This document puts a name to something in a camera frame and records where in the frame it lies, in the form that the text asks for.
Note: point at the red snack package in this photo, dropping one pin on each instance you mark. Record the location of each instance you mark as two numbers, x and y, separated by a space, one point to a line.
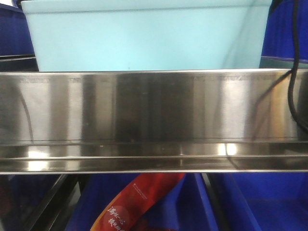
134 200

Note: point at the dark blue bin lower right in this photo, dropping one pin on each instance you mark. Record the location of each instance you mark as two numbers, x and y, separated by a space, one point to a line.
264 201

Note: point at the dark blue bin lower middle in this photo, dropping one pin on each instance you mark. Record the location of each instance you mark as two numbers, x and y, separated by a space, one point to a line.
185 208

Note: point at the stainless steel shelf rail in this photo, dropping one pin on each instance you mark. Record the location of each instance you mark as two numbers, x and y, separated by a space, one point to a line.
148 121

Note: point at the dark blue bin upper left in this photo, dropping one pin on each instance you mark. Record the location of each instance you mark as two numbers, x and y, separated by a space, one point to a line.
14 33

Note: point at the dark blue bin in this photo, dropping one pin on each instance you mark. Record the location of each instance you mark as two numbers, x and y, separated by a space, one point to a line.
264 201
14 33
185 208
278 41

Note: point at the light blue plastic bin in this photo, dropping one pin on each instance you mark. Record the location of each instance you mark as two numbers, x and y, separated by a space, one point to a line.
126 35

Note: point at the dark blue bin upper right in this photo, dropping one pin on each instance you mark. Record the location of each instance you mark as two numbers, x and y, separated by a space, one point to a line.
278 41

